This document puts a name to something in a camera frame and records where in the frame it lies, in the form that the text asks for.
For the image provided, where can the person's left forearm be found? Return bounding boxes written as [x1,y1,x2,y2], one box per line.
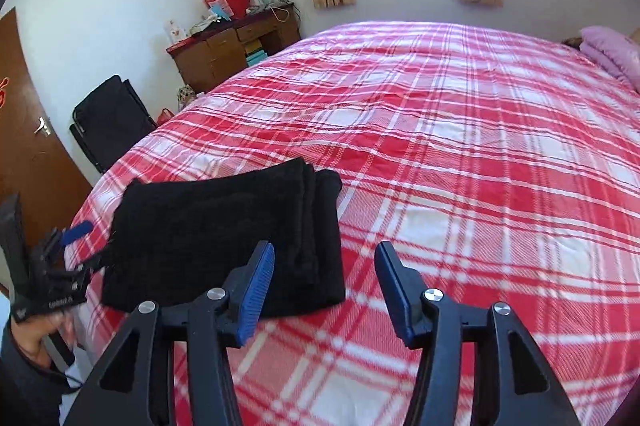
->
[0,320,67,426]

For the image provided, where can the patterned bag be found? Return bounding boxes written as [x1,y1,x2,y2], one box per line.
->
[175,84,201,112]

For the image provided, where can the brown wooden desk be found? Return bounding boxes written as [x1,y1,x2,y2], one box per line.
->
[166,3,304,95]

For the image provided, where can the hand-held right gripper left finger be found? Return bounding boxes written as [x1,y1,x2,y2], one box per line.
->
[62,240,277,426]

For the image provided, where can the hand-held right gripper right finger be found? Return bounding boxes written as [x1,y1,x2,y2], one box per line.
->
[374,240,584,426]

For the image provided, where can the black pants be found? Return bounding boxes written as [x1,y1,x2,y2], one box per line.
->
[101,157,347,320]

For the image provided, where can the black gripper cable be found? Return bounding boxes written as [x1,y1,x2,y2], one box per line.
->
[46,367,85,393]

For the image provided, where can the red gift bag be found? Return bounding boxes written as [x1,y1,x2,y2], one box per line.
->
[203,0,251,20]

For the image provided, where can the black folding chair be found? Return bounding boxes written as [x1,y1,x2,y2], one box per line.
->
[69,75,159,175]

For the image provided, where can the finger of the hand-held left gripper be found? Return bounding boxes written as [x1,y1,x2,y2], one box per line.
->
[60,220,96,249]
[77,252,109,276]

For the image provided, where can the teal boxes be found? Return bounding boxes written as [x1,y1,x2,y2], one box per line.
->
[243,38,269,67]

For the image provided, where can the pink folded blanket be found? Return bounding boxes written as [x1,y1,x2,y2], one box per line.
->
[579,26,640,95]

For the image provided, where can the person's left hand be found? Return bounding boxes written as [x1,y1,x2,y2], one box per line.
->
[10,310,79,368]

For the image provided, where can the red plaid bedspread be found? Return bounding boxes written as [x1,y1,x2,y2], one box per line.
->
[65,21,640,426]

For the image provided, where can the brown wooden door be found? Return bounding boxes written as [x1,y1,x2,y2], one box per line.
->
[0,7,96,298]

